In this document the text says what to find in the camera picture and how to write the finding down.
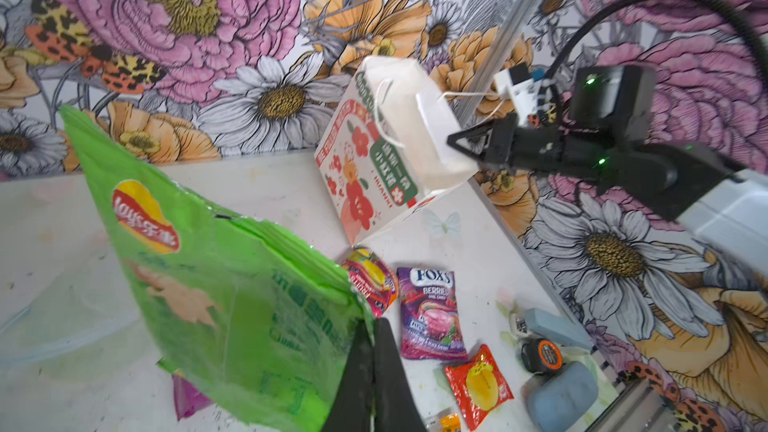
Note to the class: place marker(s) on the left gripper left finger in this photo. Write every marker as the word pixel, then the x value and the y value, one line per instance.
pixel 351 410

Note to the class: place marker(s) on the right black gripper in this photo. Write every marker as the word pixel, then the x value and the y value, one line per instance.
pixel 599 139

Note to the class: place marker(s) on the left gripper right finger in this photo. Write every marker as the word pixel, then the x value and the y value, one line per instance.
pixel 395 409

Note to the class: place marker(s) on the white floral paper bag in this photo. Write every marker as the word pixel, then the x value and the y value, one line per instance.
pixel 385 153

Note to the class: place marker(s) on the green Lays chips bag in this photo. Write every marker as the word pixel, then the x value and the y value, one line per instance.
pixel 253 316

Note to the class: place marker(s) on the purple grape gummy bag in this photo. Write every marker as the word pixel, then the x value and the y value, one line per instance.
pixel 188 400

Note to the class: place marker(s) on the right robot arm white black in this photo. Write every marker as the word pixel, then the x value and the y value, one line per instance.
pixel 716 199

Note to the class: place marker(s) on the orange red candy bag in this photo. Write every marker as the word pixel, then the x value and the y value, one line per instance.
pixel 372 278

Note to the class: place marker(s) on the orange yellow snack packet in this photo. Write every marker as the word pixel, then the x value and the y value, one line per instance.
pixel 444 421

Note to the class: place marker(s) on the red yellow snack packet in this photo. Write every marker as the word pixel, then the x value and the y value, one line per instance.
pixel 478 386

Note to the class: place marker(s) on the black orange tape measure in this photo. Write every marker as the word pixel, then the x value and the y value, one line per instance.
pixel 541 356

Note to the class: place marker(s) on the aluminium rail frame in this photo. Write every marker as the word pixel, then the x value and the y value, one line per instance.
pixel 638 408

